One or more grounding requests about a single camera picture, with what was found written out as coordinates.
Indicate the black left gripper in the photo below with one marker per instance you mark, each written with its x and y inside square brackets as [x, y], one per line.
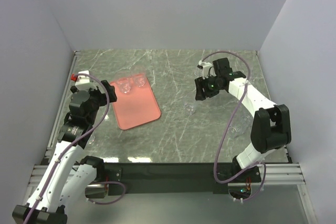
[103, 98]

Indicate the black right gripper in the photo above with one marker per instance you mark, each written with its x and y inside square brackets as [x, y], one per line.
[201, 83]

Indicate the clear glass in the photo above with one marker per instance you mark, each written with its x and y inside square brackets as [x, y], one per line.
[239, 126]
[139, 76]
[198, 72]
[123, 81]
[91, 138]

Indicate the clear glass table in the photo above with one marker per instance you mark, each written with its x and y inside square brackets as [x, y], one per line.
[189, 107]

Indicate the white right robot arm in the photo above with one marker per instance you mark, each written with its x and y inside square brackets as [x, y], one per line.
[271, 128]

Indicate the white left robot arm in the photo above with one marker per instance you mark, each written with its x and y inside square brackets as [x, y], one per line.
[58, 190]

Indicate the pink plastic tray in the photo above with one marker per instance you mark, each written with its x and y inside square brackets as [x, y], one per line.
[135, 108]

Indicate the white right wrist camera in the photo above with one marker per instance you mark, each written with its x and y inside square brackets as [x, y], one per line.
[204, 65]

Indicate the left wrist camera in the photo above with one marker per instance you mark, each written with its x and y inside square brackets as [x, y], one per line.
[82, 82]

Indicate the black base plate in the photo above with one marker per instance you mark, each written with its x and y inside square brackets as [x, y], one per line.
[147, 178]

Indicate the aluminium mounting rail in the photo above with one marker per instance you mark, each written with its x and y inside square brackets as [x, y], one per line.
[226, 173]

